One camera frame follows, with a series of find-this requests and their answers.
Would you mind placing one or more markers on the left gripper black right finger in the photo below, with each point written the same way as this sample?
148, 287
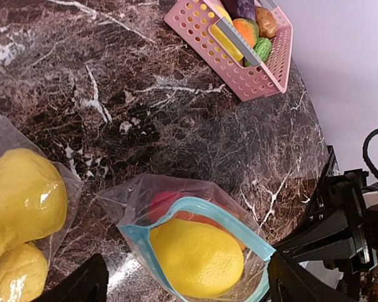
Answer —
289, 281

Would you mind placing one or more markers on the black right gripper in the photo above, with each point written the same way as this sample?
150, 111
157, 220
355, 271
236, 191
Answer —
345, 238

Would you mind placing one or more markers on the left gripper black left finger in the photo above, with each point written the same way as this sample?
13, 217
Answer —
87, 283

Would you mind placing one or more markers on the yellow toy fruit front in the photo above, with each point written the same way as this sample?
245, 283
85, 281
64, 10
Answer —
198, 260

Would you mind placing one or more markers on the red orange toy mango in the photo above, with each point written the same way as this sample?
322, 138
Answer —
162, 202

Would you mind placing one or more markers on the large yellow toy fruit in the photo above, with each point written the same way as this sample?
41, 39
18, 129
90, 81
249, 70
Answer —
33, 198

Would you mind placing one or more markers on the clear zip bag yellow slider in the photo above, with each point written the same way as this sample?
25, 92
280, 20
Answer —
11, 138

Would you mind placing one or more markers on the small yellow toy lemon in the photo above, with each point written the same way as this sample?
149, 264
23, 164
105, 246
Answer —
23, 273

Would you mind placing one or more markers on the yellow toy banana piece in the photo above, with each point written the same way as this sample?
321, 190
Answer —
222, 38

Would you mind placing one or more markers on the brown toy potato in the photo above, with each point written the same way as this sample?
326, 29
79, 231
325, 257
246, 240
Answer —
266, 22

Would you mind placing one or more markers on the green orange toy mango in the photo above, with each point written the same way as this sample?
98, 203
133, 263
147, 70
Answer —
248, 29

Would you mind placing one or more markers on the dark purple toy fruit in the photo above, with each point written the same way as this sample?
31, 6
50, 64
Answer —
240, 9

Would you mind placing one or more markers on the pink perforated plastic basket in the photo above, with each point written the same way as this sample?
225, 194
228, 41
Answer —
208, 30

